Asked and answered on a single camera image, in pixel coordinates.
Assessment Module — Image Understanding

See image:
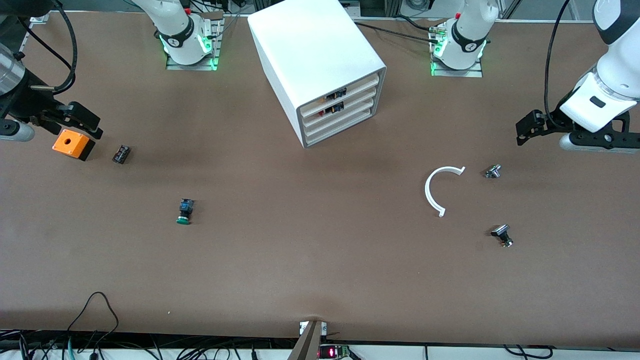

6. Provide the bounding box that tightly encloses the green push button switch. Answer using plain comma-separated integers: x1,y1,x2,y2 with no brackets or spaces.
176,198,195,226

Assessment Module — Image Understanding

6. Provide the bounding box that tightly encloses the white plastic drawer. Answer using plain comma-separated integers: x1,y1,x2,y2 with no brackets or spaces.
301,86,378,130
300,74,379,120
303,97,377,139
304,107,374,147

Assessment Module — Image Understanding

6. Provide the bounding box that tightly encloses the white drawer cabinet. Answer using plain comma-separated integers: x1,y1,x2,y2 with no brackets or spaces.
247,0,388,149

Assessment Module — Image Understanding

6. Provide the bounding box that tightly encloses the white curved plastic arc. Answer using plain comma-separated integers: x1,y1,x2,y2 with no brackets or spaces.
424,165,467,218

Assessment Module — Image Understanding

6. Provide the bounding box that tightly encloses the device with red display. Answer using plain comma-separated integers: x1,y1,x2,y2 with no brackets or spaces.
318,344,352,360

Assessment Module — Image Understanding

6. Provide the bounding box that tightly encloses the orange button enclosure box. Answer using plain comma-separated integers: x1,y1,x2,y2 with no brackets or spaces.
52,128,96,162

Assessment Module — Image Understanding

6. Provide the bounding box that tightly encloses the black capped switch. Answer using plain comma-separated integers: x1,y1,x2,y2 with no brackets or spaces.
490,224,514,248

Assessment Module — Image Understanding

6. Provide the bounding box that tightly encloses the black table cable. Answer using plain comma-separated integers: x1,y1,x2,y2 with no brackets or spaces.
352,14,447,44

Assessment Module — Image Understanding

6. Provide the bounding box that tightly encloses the black looped cable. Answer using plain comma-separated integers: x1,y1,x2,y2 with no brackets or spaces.
66,291,120,347

